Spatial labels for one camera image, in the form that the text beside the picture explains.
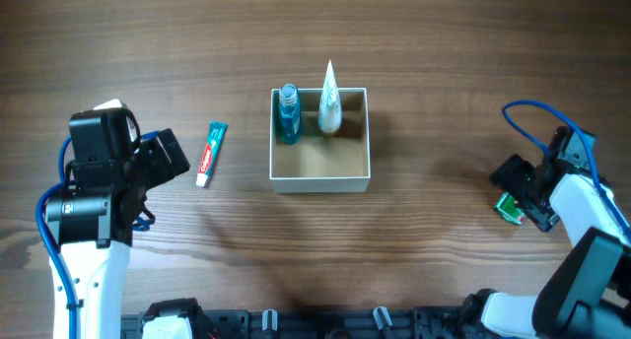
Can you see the white cardboard box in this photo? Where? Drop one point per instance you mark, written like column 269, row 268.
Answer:
column 319, row 163

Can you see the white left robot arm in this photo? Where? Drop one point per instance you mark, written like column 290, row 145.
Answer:
column 87, row 220

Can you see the white Pantene tube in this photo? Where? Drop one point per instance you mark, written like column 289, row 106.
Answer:
column 330, row 112

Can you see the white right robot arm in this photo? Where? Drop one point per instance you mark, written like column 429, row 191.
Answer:
column 571, row 304

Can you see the green white soap box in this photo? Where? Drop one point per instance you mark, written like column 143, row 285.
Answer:
column 507, row 208

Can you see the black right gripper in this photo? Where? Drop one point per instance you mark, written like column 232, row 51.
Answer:
column 514, row 181

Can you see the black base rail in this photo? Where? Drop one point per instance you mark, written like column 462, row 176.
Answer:
column 423, row 322

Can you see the Colgate toothpaste tube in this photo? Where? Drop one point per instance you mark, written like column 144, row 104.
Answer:
column 214, row 141

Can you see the blue Listerine mouthwash bottle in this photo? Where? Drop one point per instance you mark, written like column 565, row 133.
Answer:
column 289, row 122

